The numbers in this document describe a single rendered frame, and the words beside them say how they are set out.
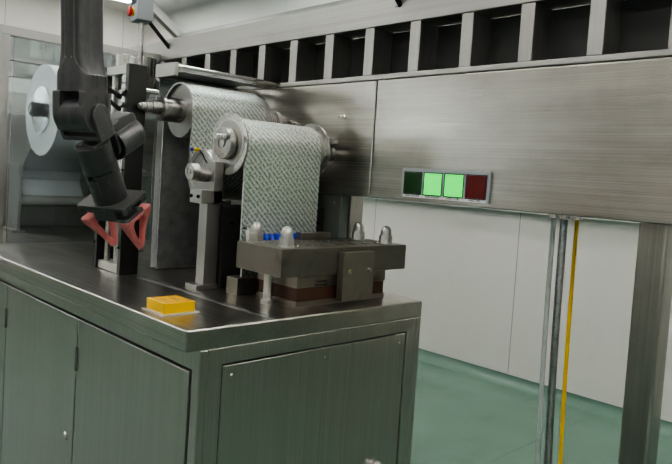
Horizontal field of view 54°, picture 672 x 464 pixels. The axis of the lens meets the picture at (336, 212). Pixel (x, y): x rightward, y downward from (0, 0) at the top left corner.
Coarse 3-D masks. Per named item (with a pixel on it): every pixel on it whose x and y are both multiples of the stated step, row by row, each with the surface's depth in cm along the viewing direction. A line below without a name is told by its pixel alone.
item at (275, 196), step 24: (264, 168) 158; (288, 168) 163; (312, 168) 169; (264, 192) 159; (288, 192) 164; (312, 192) 170; (264, 216) 159; (288, 216) 165; (312, 216) 170; (240, 240) 155
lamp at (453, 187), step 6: (450, 174) 152; (450, 180) 152; (456, 180) 150; (462, 180) 149; (444, 186) 153; (450, 186) 152; (456, 186) 150; (462, 186) 149; (444, 192) 153; (450, 192) 152; (456, 192) 150
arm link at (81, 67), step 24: (72, 0) 102; (96, 0) 104; (72, 24) 102; (96, 24) 105; (72, 48) 103; (96, 48) 105; (72, 72) 103; (96, 72) 104; (72, 96) 106; (96, 96) 105; (72, 120) 104
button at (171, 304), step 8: (160, 296) 134; (168, 296) 135; (176, 296) 135; (152, 304) 131; (160, 304) 129; (168, 304) 128; (176, 304) 130; (184, 304) 131; (192, 304) 132; (160, 312) 129; (168, 312) 129; (176, 312) 130
